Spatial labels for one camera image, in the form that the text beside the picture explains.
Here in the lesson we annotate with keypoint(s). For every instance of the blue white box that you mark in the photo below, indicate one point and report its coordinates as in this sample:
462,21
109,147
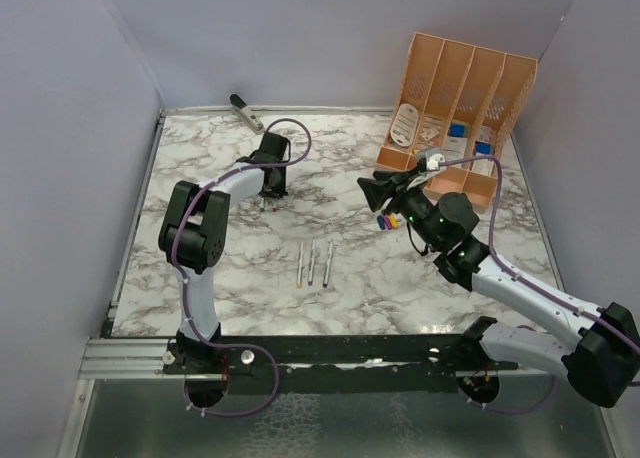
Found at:
458,130

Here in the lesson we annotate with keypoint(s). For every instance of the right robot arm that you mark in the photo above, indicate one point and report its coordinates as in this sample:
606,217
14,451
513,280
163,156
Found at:
596,349

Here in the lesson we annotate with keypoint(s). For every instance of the white marker purple end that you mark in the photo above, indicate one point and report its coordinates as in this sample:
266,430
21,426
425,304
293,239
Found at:
311,264

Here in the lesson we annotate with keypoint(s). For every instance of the white marker blue end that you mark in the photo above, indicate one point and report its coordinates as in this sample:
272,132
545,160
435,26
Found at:
328,264

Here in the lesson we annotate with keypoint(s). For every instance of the white marker orange end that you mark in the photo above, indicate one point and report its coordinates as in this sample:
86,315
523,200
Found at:
300,265

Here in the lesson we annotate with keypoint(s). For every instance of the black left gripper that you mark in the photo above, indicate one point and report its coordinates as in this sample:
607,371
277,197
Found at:
281,190

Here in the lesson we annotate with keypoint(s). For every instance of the white oval perforated plate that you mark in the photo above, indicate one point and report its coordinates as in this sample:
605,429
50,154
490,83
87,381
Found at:
404,125

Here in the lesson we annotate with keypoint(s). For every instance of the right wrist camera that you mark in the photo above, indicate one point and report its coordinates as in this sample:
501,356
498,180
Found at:
430,160

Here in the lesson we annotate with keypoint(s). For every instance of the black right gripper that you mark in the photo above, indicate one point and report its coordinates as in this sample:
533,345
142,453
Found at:
398,186

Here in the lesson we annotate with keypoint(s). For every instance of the peach desk organizer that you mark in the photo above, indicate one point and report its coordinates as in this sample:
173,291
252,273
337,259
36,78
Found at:
454,82

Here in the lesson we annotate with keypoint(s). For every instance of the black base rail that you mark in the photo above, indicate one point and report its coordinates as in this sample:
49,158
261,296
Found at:
329,364

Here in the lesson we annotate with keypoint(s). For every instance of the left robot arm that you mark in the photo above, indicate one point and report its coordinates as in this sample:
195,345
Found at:
194,230

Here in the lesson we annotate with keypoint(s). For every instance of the aluminium extrusion rail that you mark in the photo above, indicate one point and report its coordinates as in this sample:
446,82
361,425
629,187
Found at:
135,358

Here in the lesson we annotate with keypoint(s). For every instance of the white red card box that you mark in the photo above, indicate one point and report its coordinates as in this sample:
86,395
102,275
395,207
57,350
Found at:
482,164

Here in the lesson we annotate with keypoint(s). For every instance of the grey stapler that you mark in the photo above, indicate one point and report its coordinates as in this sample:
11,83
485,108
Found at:
245,113

